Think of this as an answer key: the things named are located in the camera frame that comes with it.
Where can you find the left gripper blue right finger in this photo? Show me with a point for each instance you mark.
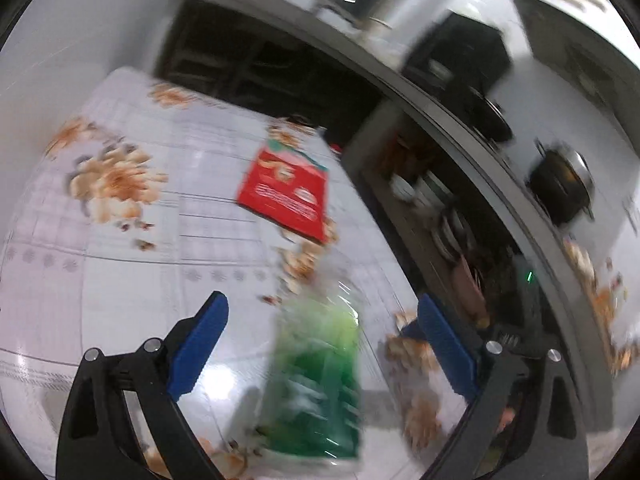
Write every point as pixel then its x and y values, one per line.
pixel 548 438

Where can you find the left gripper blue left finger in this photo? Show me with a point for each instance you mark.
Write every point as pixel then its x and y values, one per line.
pixel 97 439

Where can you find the green plastic bottle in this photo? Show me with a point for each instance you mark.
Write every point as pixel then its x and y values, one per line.
pixel 311 401

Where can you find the floral tablecloth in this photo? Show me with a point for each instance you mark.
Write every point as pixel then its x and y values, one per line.
pixel 126 226

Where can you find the black cooking pot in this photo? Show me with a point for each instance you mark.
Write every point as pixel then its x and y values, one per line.
pixel 562 183

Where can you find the red snack packet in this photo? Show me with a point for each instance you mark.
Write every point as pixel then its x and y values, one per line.
pixel 287 187

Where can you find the black stove appliance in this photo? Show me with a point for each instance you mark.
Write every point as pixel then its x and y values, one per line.
pixel 458 62

